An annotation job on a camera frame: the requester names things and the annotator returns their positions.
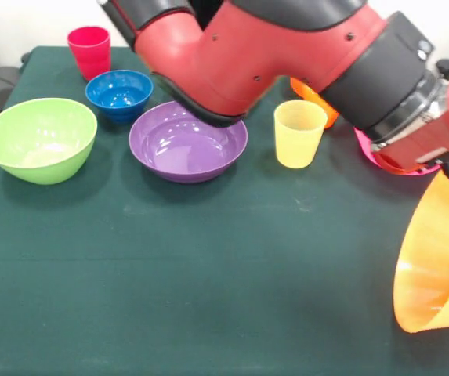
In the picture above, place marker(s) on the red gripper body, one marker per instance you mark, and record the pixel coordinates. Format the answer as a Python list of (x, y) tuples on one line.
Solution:
[(431, 141)]

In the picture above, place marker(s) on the large orange plastic bowl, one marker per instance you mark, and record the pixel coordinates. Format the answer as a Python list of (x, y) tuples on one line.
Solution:
[(431, 254)]

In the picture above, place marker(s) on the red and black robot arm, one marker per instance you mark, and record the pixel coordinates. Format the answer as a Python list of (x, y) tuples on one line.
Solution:
[(228, 58)]

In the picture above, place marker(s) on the large pink plastic bowl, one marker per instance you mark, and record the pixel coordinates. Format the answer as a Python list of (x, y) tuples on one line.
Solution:
[(365, 150)]

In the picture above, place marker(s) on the yellow plastic cup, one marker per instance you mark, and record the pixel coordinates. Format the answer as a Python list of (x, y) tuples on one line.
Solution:
[(298, 137)]

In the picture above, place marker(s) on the small red-orange plastic bowl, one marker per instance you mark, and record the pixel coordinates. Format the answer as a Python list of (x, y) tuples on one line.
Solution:
[(300, 88)]

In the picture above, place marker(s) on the purple plastic bowl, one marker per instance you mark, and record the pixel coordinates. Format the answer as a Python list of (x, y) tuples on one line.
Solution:
[(177, 152)]

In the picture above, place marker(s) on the blue plastic bowl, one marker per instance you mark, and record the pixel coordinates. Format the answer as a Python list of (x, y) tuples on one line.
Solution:
[(118, 98)]

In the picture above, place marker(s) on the dark green tablecloth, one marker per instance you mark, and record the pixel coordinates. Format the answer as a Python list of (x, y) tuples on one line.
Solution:
[(130, 254)]

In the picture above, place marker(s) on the red plastic cup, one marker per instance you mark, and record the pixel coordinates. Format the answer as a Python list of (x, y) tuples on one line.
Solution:
[(89, 55)]

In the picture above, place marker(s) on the light green plastic bowl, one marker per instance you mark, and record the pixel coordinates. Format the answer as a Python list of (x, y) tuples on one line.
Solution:
[(40, 137)]

